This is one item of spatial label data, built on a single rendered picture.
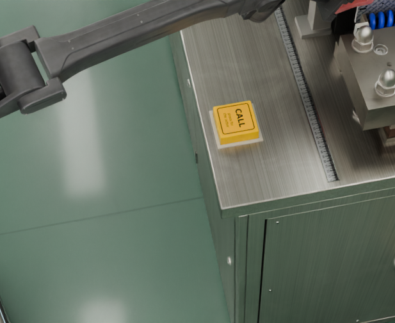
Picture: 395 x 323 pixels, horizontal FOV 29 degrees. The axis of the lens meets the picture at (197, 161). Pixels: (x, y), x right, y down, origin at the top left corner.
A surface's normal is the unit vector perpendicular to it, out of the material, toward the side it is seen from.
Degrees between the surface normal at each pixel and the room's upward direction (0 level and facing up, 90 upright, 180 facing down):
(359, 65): 0
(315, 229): 90
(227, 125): 0
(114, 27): 20
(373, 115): 90
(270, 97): 0
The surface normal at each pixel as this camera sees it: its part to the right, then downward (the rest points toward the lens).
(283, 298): 0.19, 0.83
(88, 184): -0.04, -0.52
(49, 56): 0.13, -0.24
